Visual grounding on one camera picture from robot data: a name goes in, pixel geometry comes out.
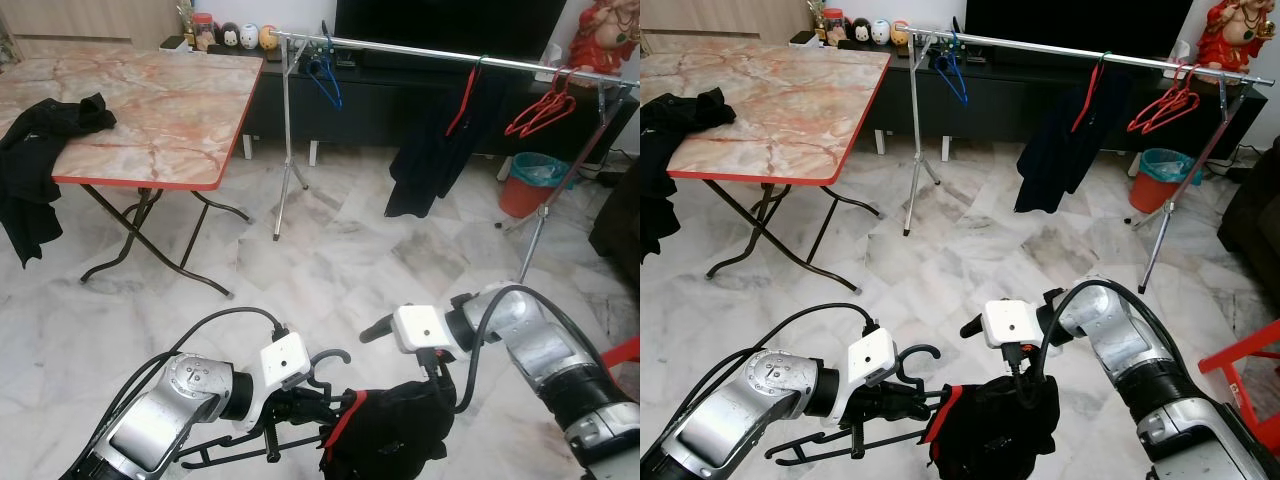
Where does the black garment red trim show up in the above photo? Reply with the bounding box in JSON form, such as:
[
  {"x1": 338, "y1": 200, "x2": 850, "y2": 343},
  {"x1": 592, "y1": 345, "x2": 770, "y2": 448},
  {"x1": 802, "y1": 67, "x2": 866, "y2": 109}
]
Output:
[
  {"x1": 320, "y1": 378, "x2": 459, "y2": 480},
  {"x1": 922, "y1": 372, "x2": 1061, "y2": 480}
]

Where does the black plastic hanger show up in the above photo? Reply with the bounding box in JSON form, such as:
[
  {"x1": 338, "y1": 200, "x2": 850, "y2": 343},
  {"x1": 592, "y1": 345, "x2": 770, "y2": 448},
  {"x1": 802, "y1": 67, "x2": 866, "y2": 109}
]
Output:
[
  {"x1": 178, "y1": 348, "x2": 356, "y2": 471},
  {"x1": 765, "y1": 343, "x2": 946, "y2": 466}
]

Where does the plain black garment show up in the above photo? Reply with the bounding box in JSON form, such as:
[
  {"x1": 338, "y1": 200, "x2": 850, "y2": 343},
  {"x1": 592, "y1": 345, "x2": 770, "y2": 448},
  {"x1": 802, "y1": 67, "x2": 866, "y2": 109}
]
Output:
[
  {"x1": 0, "y1": 93, "x2": 118, "y2": 268},
  {"x1": 640, "y1": 88, "x2": 738, "y2": 263}
]

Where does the blue plastic hanger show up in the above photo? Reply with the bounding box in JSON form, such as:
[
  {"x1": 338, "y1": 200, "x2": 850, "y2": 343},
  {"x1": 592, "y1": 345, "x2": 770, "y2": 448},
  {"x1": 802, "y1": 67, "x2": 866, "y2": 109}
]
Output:
[
  {"x1": 305, "y1": 40, "x2": 344, "y2": 111},
  {"x1": 935, "y1": 35, "x2": 970, "y2": 107}
]

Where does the red plastic hanger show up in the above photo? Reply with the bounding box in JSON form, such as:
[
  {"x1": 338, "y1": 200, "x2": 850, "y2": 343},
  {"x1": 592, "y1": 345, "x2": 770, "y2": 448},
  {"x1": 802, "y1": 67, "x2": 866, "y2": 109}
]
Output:
[
  {"x1": 1140, "y1": 65, "x2": 1201, "y2": 131},
  {"x1": 520, "y1": 68, "x2": 579, "y2": 136},
  {"x1": 504, "y1": 70, "x2": 566, "y2": 139},
  {"x1": 1127, "y1": 68, "x2": 1191, "y2": 134}
]

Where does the navy shirt red collar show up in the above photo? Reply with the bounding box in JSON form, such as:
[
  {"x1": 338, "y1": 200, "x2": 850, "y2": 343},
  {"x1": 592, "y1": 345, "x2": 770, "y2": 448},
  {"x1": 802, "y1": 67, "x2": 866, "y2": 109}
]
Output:
[
  {"x1": 385, "y1": 65, "x2": 511, "y2": 219},
  {"x1": 1014, "y1": 62, "x2": 1136, "y2": 214}
]

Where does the orange bin teal bag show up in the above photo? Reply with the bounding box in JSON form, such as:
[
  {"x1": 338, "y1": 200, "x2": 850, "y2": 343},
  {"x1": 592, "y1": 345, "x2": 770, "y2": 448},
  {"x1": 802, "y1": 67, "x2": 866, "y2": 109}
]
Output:
[
  {"x1": 499, "y1": 152, "x2": 571, "y2": 219},
  {"x1": 1130, "y1": 148, "x2": 1201, "y2": 214}
]

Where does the red plastic stool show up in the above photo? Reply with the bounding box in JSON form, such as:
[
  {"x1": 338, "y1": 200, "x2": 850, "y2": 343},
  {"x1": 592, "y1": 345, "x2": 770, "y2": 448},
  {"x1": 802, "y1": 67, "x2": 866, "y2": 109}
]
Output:
[
  {"x1": 600, "y1": 335, "x2": 640, "y2": 401},
  {"x1": 1198, "y1": 318, "x2": 1280, "y2": 456}
]

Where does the black TV console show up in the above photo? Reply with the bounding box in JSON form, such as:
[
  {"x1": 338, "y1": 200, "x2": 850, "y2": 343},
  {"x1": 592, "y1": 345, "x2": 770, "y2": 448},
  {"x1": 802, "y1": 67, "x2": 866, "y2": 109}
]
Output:
[
  {"x1": 790, "y1": 33, "x2": 1269, "y2": 156},
  {"x1": 160, "y1": 38, "x2": 640, "y2": 156}
]

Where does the dark brown sofa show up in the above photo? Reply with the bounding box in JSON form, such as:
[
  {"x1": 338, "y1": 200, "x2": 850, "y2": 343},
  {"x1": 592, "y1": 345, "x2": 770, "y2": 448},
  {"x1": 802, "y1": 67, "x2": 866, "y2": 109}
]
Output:
[
  {"x1": 1217, "y1": 135, "x2": 1280, "y2": 291},
  {"x1": 588, "y1": 150, "x2": 640, "y2": 271}
]

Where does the silver metal clothes rack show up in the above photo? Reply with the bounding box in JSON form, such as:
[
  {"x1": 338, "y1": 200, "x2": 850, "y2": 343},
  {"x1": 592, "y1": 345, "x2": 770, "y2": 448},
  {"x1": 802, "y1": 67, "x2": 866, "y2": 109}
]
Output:
[
  {"x1": 898, "y1": 25, "x2": 1277, "y2": 295},
  {"x1": 270, "y1": 30, "x2": 640, "y2": 286}
]

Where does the black flat screen television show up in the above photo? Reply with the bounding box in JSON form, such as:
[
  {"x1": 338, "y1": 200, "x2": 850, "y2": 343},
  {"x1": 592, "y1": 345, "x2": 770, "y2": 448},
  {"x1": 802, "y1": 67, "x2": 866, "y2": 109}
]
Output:
[
  {"x1": 334, "y1": 0, "x2": 569, "y2": 63},
  {"x1": 964, "y1": 0, "x2": 1196, "y2": 59}
]

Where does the red laughing buddha statue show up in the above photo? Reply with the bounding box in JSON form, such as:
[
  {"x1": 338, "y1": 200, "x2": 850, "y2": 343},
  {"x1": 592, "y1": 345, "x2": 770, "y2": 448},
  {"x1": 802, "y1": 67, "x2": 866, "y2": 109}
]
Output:
[
  {"x1": 1196, "y1": 0, "x2": 1276, "y2": 73},
  {"x1": 568, "y1": 0, "x2": 640, "y2": 76}
]

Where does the light wood cabinet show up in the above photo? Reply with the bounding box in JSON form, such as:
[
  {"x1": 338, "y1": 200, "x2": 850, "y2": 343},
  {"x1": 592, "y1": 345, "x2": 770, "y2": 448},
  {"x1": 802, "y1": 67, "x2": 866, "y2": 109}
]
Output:
[
  {"x1": 0, "y1": 0, "x2": 186, "y2": 56},
  {"x1": 640, "y1": 0, "x2": 816, "y2": 51}
]

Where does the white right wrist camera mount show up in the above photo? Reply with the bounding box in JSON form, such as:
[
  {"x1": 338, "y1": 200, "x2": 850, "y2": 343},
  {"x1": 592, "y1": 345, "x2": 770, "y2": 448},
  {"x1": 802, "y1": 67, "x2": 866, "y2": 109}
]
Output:
[
  {"x1": 982, "y1": 298, "x2": 1043, "y2": 349},
  {"x1": 392, "y1": 305, "x2": 451, "y2": 353}
]

